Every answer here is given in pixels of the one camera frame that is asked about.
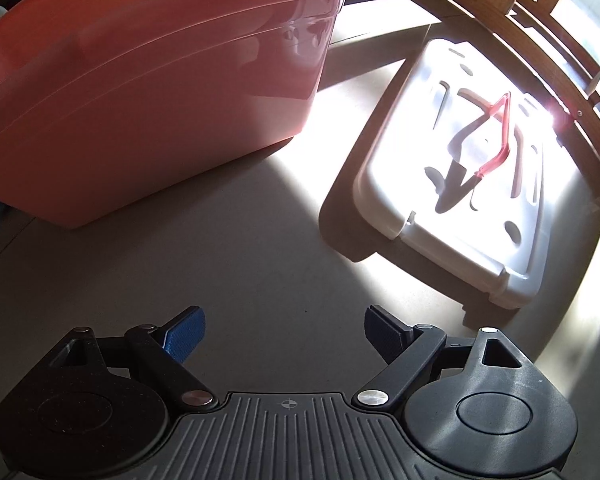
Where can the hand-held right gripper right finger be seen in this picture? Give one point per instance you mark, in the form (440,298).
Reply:
(383,336)

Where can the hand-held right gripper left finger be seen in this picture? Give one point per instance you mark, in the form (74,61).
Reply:
(186,332)

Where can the wooden chair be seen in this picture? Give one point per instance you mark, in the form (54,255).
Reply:
(535,35)

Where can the pink plastic storage bin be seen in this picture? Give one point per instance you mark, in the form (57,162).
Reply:
(145,90)

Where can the white plastic lid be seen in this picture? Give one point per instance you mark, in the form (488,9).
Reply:
(472,170)

